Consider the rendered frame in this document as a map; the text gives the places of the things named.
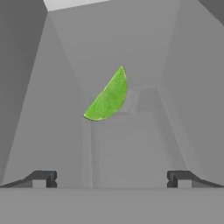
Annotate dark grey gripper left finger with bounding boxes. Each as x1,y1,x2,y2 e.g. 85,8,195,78
0,170,58,189

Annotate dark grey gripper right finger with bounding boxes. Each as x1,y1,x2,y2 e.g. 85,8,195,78
166,170,224,189

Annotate grey fridge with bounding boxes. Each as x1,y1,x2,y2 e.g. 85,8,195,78
0,0,224,189

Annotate green lemon wedge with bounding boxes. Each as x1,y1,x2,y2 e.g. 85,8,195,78
83,65,129,122

